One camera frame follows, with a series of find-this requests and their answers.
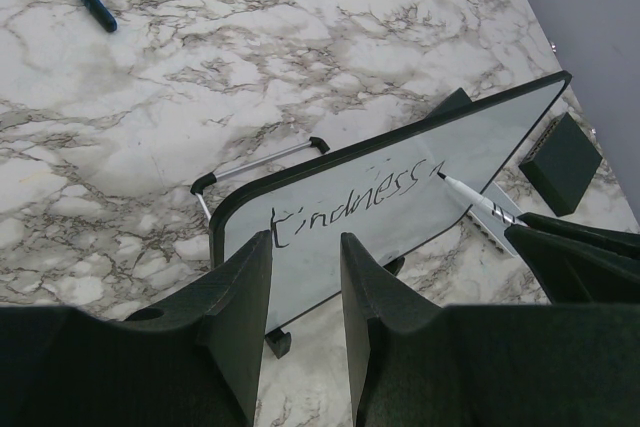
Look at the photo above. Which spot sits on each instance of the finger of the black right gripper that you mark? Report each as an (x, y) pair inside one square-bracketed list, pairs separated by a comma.
[(578, 264)]

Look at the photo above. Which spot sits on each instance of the black rectangular eraser block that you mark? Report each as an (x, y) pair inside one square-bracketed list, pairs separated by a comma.
[(456, 100)]

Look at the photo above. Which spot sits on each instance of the black whiteboard marker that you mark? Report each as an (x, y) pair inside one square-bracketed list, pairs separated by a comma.
[(483, 203)]

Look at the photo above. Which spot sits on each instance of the black flat pad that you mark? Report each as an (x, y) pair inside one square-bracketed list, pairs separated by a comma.
[(561, 164)]

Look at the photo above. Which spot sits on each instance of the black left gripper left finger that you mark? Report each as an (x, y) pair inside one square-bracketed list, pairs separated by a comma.
[(191, 359)]

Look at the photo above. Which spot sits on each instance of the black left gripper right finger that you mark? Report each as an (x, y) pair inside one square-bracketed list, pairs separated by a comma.
[(413, 363)]

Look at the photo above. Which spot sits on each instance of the black framed whiteboard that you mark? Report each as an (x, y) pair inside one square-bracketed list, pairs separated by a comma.
[(385, 190)]

